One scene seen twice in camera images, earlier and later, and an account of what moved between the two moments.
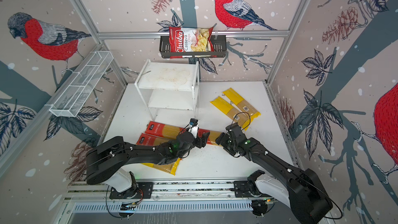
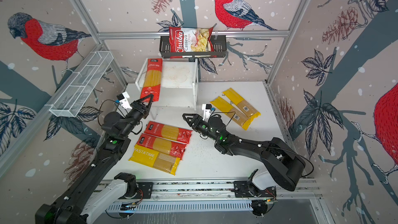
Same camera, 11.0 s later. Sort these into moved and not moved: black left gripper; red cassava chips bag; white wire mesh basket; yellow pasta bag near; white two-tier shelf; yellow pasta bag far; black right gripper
Moved: black left gripper; black right gripper
Not moved: white two-tier shelf; yellow pasta bag far; white wire mesh basket; yellow pasta bag near; red cassava chips bag
